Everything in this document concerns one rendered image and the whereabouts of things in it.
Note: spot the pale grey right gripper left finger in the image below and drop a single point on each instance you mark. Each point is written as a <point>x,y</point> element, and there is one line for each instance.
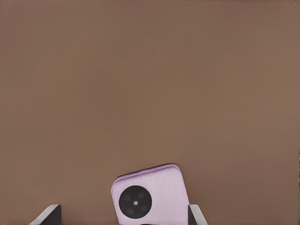
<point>50,215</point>

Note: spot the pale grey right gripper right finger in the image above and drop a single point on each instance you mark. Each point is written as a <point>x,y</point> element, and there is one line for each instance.
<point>196,215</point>

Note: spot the lilac phone with round camera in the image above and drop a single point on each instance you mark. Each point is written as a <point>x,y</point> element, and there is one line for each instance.
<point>161,192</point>

